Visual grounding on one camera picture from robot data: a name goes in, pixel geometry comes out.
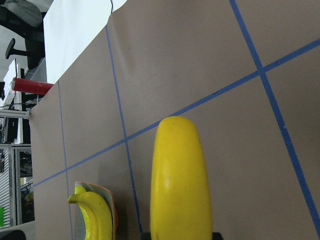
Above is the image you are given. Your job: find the yellow banana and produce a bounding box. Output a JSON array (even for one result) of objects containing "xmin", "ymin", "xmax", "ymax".
[
  {"xmin": 67, "ymin": 191, "xmax": 113, "ymax": 240},
  {"xmin": 150, "ymin": 116, "xmax": 213, "ymax": 240}
]

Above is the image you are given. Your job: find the red cylinder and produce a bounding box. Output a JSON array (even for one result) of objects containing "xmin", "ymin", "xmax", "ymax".
[{"xmin": 12, "ymin": 77, "xmax": 54, "ymax": 95}]

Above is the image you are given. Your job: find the grey square plate orange rim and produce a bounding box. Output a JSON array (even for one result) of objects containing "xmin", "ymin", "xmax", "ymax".
[{"xmin": 71, "ymin": 181, "xmax": 119, "ymax": 240}]

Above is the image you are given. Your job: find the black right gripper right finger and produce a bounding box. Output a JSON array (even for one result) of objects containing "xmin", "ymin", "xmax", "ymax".
[{"xmin": 212, "ymin": 232, "xmax": 223, "ymax": 240}]

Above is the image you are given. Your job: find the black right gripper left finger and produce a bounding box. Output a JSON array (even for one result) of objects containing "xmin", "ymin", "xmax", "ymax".
[{"xmin": 139, "ymin": 232, "xmax": 151, "ymax": 240}]

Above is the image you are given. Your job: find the brown paper table cover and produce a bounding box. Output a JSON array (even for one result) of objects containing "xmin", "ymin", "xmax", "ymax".
[{"xmin": 30, "ymin": 0, "xmax": 320, "ymax": 240}]

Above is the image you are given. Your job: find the grey office chair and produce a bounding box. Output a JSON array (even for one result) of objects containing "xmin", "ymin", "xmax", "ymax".
[{"xmin": 0, "ymin": 0, "xmax": 47, "ymax": 70}]

